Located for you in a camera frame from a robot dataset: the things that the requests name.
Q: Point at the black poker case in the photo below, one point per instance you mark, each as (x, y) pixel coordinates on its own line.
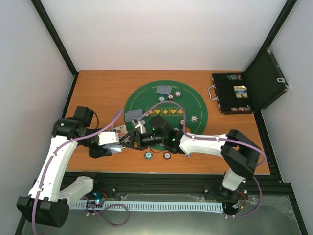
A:
(263, 79)

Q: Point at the round green poker mat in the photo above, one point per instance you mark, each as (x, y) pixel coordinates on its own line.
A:
(190, 103)

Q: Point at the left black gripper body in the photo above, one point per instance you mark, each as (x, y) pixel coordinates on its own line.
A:
(93, 152)

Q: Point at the black aluminium frame rail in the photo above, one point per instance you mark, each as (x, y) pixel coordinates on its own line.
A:
(210, 186)

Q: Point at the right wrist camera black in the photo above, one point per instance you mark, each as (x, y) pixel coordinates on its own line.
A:
(158, 125)

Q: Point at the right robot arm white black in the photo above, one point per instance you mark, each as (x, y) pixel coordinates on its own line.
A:
(239, 152)

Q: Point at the teal poker chip stack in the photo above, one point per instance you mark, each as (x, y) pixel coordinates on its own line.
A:
(148, 155)

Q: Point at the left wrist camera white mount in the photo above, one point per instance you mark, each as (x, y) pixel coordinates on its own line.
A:
(108, 138)

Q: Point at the card deck in case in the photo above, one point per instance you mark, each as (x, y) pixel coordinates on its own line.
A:
(240, 91)

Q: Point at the green controller board with LEDs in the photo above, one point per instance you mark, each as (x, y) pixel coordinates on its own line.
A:
(100, 196)

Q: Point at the red poker chip stack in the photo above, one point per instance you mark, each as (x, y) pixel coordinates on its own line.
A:
(167, 155)

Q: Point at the teal chips in case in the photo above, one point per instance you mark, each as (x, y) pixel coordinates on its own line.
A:
(234, 77)

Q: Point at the light blue cable duct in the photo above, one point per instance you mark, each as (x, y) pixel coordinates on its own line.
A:
(148, 206)

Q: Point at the face-down cards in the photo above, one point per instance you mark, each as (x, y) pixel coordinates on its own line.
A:
(166, 90)
(129, 116)

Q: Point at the red chips in case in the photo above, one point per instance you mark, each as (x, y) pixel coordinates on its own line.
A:
(240, 109)

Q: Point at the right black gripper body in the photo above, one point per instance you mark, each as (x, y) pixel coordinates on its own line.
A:
(152, 141)

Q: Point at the grey card box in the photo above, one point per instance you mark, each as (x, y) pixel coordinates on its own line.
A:
(113, 148)

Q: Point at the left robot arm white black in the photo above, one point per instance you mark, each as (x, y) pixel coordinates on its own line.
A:
(46, 203)

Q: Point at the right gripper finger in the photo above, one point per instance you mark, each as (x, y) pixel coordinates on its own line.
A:
(133, 146)
(130, 137)

